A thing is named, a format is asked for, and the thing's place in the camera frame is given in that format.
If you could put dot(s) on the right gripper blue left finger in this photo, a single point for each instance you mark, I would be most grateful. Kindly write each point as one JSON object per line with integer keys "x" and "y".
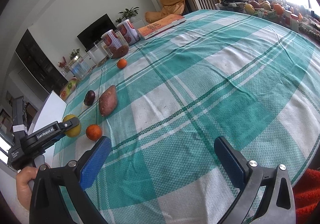
{"x": 92, "y": 161}

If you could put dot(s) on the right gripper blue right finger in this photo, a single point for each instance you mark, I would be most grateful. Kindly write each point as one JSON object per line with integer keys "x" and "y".
{"x": 232, "y": 161}

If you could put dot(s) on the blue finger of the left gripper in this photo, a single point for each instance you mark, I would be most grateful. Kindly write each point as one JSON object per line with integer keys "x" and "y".
{"x": 71, "y": 124}

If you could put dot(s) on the yellow-green pear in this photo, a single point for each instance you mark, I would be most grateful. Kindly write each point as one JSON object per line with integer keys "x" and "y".
{"x": 75, "y": 131}

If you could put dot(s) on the orange tangerine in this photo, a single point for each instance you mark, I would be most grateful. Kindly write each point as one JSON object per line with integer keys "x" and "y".
{"x": 122, "y": 63}
{"x": 94, "y": 132}

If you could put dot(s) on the dark mangosteen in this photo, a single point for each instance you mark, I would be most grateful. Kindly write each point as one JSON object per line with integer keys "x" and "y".
{"x": 89, "y": 98}

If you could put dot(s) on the small sweet potato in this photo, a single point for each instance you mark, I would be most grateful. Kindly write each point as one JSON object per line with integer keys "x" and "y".
{"x": 108, "y": 101}

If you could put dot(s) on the person's left hand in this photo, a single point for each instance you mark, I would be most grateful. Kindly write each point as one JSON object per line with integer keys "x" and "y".
{"x": 22, "y": 185}

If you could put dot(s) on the white cardboard box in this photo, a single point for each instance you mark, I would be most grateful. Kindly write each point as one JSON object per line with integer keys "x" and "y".
{"x": 52, "y": 110}

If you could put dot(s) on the fruit print pouch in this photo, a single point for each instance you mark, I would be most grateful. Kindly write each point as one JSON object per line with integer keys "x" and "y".
{"x": 68, "y": 89}

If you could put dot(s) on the glass jar gold lid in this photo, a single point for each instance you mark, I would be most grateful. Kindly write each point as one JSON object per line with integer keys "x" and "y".
{"x": 79, "y": 67}

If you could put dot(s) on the small plant with red flowers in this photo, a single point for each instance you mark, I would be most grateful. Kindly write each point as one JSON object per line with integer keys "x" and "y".
{"x": 64, "y": 64}

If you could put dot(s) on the orange fuzzy cushion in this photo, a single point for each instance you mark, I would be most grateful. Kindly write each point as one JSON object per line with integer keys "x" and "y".
{"x": 306, "y": 194}

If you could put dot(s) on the far sweet potato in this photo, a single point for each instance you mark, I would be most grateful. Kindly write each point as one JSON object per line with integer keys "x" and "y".
{"x": 120, "y": 52}

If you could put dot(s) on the black television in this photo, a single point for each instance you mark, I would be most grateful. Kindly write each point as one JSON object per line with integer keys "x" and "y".
{"x": 94, "y": 32}

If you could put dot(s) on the teal white plaid tablecloth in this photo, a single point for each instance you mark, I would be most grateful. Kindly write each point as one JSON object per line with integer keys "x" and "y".
{"x": 217, "y": 74}

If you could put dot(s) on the left printed tin can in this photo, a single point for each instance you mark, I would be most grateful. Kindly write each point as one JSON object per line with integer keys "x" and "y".
{"x": 111, "y": 40}

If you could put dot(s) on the printed tin can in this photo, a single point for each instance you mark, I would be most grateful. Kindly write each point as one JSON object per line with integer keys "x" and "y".
{"x": 111, "y": 40}
{"x": 128, "y": 31}

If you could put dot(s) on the right printed tin can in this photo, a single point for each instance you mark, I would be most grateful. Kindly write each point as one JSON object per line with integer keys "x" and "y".
{"x": 128, "y": 31}

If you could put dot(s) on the green potted plant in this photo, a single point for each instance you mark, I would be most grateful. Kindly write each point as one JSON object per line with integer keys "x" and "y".
{"x": 127, "y": 14}

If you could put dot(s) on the orange book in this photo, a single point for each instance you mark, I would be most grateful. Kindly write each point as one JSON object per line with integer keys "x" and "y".
{"x": 160, "y": 26}

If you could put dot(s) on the orange beanbag chair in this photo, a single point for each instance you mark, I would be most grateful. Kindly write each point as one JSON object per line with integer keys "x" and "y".
{"x": 169, "y": 7}

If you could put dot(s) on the cluttered wooden side table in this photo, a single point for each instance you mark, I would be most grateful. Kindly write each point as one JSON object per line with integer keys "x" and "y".
{"x": 308, "y": 20}

